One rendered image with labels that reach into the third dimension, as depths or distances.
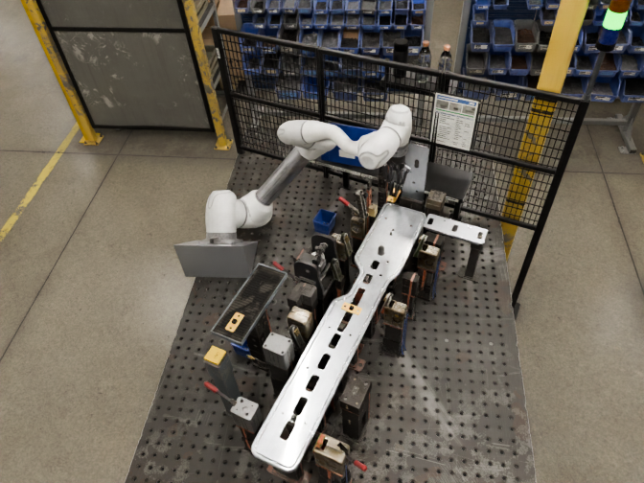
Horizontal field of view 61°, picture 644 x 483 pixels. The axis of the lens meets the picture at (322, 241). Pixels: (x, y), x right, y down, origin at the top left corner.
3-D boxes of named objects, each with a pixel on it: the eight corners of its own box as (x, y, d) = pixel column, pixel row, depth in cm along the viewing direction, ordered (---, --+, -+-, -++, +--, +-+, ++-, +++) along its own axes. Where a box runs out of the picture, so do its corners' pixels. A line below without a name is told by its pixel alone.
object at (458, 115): (471, 152, 271) (481, 100, 248) (427, 142, 279) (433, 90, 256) (471, 150, 273) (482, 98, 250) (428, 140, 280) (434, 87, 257)
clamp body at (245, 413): (264, 462, 219) (250, 425, 192) (240, 450, 222) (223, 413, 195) (275, 441, 224) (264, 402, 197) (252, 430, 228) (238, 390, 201)
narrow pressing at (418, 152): (423, 202, 270) (428, 149, 245) (401, 196, 274) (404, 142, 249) (423, 201, 271) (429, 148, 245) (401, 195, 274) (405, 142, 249)
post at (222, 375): (239, 420, 231) (218, 369, 198) (223, 413, 234) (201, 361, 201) (247, 404, 236) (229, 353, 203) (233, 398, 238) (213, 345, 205)
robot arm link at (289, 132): (300, 115, 238) (320, 119, 248) (271, 117, 250) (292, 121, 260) (299, 146, 239) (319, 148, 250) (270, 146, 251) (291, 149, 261)
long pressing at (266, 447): (300, 479, 186) (300, 478, 184) (244, 452, 193) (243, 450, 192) (428, 215, 266) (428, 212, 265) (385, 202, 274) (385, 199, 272)
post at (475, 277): (478, 283, 273) (488, 244, 251) (456, 276, 276) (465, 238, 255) (481, 273, 276) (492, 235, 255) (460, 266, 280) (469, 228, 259)
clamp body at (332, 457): (347, 504, 207) (346, 471, 180) (312, 487, 211) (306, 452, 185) (358, 478, 213) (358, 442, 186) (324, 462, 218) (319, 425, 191)
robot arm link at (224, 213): (198, 232, 280) (198, 189, 279) (226, 231, 294) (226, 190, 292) (218, 233, 270) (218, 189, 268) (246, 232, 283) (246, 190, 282)
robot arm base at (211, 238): (194, 244, 270) (194, 233, 270) (211, 241, 292) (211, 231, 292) (229, 245, 267) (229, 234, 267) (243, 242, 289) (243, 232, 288)
